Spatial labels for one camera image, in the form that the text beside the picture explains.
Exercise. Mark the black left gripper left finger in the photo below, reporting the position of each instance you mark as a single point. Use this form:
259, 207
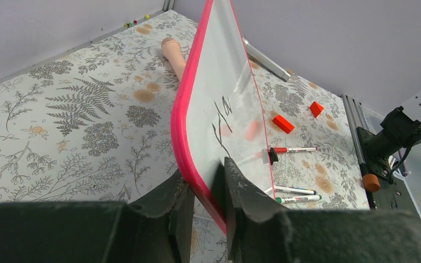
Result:
157, 227

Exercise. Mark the small red block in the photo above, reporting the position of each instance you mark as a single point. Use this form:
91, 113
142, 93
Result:
283, 124

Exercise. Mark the black whiteboard foot right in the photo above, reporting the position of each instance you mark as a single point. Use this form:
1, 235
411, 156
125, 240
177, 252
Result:
273, 157

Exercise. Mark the red whiteboard marker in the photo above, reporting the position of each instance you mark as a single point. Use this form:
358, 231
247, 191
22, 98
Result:
280, 150

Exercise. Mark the blue whiteboard marker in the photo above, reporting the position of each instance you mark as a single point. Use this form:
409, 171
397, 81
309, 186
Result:
294, 190

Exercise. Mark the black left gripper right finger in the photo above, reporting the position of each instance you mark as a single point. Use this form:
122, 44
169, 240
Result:
258, 229

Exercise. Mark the green whiteboard marker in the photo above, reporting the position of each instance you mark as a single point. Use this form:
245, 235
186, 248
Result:
298, 199

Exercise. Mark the pink framed whiteboard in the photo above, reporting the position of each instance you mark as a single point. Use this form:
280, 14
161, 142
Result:
218, 112

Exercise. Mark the red triangular block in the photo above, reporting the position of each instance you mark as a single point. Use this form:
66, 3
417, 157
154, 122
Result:
316, 109

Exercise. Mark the silver toy microphone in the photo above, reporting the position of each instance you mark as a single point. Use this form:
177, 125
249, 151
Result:
265, 61

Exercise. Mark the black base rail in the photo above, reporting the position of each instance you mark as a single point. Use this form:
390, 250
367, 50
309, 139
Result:
384, 181

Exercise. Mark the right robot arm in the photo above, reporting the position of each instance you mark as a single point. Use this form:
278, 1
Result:
403, 124

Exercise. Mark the floral patterned table mat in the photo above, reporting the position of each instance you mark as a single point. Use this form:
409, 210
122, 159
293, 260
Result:
94, 125

